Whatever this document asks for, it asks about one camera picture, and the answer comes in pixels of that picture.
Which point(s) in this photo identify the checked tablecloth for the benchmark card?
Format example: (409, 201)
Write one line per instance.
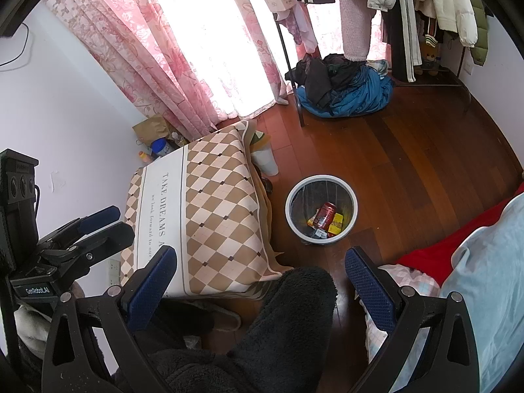
(213, 196)

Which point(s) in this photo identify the lilac child garment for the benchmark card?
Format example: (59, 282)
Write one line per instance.
(301, 32)

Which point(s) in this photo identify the pink fleece garment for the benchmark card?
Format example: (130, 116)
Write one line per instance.
(356, 28)

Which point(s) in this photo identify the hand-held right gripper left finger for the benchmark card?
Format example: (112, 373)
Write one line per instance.
(153, 282)

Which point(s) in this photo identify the pink checked bed sheet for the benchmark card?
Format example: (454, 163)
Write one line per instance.
(405, 278)

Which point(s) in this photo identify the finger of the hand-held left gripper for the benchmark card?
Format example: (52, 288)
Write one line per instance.
(110, 235)
(100, 215)

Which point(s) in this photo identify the black white-striped track pants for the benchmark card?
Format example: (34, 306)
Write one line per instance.
(403, 28)

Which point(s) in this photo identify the white wall socket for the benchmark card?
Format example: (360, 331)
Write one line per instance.
(467, 65)
(114, 272)

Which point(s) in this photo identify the white jar with blue lid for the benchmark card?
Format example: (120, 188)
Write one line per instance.
(161, 148)

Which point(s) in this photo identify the yellow snack packet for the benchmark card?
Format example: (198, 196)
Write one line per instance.
(336, 223)

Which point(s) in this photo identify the person's leg in dark fleece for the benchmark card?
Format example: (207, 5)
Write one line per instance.
(278, 335)

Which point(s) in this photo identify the brown paper bag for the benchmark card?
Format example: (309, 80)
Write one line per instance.
(151, 129)

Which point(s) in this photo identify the red snack packet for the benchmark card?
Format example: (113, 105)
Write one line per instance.
(327, 213)

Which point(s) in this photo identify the olive green jacket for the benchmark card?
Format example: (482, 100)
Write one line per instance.
(479, 32)

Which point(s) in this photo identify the grey slipper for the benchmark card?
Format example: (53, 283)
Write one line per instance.
(217, 317)

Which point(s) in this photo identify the light blue blanket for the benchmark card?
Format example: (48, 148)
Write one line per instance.
(491, 278)

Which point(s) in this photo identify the small clear bottle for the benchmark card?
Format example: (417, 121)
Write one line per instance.
(180, 140)

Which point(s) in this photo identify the cream puffer jacket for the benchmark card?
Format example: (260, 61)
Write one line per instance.
(456, 8)

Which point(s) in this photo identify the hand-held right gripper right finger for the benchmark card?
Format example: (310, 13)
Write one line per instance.
(370, 288)

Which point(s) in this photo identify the orange snack wrapper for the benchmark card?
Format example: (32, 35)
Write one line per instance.
(313, 219)

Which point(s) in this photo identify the white fleece cloth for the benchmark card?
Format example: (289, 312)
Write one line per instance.
(32, 331)

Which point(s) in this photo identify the pink floral curtain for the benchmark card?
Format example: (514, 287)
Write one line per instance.
(172, 49)

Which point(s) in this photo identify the small orange bottle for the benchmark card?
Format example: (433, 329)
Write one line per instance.
(145, 156)

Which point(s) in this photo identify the black clothes rack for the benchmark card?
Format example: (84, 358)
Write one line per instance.
(292, 86)

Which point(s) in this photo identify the white plastic bucket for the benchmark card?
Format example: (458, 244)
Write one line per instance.
(266, 159)

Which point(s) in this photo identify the red blanket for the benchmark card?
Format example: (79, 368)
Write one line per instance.
(442, 249)

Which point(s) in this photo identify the white waste bin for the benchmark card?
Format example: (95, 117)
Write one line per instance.
(294, 221)

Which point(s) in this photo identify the blue quilt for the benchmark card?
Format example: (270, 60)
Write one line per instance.
(360, 94)

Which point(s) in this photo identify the pile of dark clothes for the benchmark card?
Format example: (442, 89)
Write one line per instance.
(323, 73)

